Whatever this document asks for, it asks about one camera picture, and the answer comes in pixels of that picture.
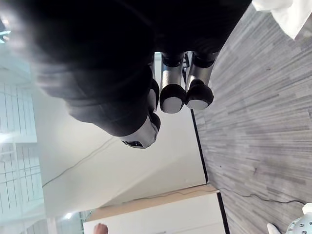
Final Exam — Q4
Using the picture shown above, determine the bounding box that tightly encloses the white door panel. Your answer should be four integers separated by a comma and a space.
82, 192, 228, 234

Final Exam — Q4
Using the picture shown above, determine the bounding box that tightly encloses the beige wooden door frame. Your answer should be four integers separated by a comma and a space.
85, 183, 220, 222

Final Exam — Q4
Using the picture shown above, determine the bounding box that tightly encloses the black floor cable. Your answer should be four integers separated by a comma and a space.
218, 188, 307, 205

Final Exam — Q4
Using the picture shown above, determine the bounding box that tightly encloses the thin grey wall cable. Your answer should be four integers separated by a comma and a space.
41, 136, 116, 188

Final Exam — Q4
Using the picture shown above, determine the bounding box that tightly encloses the white framed window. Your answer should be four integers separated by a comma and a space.
0, 81, 45, 221

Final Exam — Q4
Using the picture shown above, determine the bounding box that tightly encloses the white bed sheet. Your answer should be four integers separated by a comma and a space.
252, 0, 312, 41

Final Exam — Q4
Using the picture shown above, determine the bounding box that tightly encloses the black baseboard strip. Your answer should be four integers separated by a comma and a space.
190, 109, 211, 185
216, 192, 231, 234

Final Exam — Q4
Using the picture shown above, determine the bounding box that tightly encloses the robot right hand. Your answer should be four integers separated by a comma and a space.
0, 0, 252, 150

